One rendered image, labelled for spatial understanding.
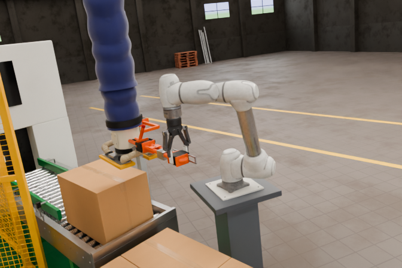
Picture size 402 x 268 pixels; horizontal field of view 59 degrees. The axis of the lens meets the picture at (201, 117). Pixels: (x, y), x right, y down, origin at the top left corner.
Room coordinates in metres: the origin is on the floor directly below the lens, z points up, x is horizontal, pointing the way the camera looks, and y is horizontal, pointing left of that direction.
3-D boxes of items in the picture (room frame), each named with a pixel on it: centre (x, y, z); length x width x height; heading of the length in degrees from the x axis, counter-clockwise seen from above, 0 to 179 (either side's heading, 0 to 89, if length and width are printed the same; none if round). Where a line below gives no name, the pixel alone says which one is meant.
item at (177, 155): (1.70, 0.14, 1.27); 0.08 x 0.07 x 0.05; 35
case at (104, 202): (2.48, 0.78, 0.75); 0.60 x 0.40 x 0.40; 44
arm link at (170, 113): (1.72, 0.13, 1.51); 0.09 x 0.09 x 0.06
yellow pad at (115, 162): (2.14, 0.56, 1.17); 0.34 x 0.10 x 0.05; 35
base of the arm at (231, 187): (2.44, -0.16, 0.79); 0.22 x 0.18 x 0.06; 30
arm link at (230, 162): (2.42, -0.18, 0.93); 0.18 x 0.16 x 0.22; 64
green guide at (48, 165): (3.53, 1.40, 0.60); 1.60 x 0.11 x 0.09; 44
